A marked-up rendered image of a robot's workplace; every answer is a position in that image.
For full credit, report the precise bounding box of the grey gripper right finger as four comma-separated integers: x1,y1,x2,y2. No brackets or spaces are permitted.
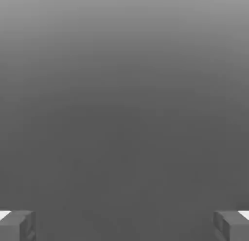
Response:
213,210,249,241

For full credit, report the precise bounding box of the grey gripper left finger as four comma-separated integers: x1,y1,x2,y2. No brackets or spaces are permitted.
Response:
0,210,37,241

